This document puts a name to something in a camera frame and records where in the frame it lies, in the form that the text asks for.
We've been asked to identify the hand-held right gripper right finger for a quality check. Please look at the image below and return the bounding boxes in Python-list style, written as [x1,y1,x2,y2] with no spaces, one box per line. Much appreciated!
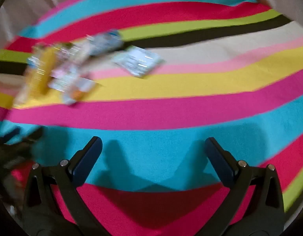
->
[204,137,287,236]

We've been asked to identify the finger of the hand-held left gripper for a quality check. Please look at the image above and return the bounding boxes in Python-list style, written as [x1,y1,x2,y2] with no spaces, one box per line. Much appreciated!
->
[20,126,44,149]
[2,127,21,144]

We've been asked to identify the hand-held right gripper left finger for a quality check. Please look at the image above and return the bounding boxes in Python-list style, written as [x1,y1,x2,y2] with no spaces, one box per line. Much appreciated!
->
[22,136,110,236]

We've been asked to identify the blue clear snack packet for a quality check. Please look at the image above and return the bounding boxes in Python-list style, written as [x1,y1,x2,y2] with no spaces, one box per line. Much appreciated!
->
[88,31,125,56]

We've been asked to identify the yellow snack packet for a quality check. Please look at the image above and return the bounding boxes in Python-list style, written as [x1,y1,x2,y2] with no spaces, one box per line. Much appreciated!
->
[25,45,57,96]

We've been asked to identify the pink white snack packet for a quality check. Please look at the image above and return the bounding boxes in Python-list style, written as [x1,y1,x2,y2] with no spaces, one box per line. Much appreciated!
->
[49,61,98,105]

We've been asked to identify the striped multicolour blanket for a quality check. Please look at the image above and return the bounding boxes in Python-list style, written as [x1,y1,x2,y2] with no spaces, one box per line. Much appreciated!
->
[0,0,303,236]

